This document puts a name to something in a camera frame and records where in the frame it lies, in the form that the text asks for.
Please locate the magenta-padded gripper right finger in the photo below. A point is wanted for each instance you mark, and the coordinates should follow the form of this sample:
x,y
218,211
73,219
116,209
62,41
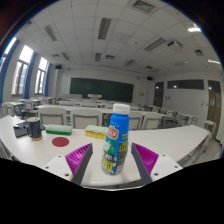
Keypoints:
x,y
146,158

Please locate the green chalkboard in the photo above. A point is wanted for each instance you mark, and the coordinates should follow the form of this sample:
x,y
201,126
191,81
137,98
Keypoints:
x,y
100,89

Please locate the black notebook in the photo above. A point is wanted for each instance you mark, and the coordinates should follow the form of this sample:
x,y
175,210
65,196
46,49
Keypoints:
x,y
19,131

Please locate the black wall speaker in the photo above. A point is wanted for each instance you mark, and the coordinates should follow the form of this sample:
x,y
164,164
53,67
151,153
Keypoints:
x,y
149,78
58,66

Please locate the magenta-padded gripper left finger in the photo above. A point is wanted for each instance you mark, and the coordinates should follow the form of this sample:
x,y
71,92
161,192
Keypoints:
x,y
77,159

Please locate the ceiling lights group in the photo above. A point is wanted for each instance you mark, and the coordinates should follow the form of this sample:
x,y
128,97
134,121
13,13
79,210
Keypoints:
x,y
104,28

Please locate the dark door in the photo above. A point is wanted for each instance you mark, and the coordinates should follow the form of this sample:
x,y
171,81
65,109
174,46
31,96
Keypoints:
x,y
158,94

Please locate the white classroom desks group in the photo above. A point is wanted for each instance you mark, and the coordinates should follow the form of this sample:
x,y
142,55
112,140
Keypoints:
x,y
51,106

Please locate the flat round red coaster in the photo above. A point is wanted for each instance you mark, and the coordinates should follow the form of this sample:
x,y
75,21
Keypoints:
x,y
60,141

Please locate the blue curtain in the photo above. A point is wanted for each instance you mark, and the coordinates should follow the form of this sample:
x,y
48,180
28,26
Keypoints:
x,y
47,80
30,76
7,71

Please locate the dark mug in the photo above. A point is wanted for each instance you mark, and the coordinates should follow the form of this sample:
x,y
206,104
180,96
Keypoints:
x,y
34,128

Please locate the teacher lectern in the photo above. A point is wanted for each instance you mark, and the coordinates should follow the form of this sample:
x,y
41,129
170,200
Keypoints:
x,y
94,96

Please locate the white classroom chairs group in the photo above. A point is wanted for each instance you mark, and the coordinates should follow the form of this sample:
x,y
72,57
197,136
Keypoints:
x,y
85,119

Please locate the blue white-capped drink bottle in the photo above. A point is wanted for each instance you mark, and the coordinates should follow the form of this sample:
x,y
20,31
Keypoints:
x,y
116,143

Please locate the ceiling projector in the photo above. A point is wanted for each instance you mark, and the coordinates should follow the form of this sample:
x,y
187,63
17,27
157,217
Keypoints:
x,y
175,45

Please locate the yellow and green sponge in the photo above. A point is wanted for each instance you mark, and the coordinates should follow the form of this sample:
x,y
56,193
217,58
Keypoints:
x,y
96,131

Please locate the classroom window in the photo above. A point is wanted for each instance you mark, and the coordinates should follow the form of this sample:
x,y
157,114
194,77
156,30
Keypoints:
x,y
9,46
22,68
41,75

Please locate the dark interior wall window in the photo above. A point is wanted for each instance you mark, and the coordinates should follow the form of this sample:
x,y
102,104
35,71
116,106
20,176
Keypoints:
x,y
185,84

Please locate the brown wooden door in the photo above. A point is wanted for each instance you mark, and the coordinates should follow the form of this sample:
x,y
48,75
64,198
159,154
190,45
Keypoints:
x,y
214,103

